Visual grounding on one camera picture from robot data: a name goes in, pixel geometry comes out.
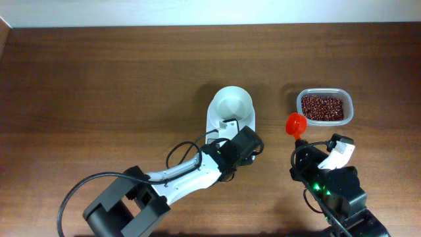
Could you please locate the orange measuring scoop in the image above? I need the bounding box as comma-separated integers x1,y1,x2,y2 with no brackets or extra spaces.
285,113,307,140

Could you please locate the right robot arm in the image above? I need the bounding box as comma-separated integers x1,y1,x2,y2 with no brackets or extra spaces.
289,134,390,236

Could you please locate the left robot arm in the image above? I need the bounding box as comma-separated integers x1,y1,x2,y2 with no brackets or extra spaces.
83,126,264,237

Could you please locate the white digital kitchen scale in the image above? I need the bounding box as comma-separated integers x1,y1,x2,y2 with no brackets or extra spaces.
205,103,256,144

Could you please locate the red beans pile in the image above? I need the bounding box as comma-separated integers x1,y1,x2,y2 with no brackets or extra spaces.
301,95,344,121

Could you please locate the clear plastic bean container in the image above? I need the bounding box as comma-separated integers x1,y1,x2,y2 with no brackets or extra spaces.
296,88,354,126

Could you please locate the white round bowl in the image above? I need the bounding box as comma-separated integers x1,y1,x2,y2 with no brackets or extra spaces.
210,86,253,120

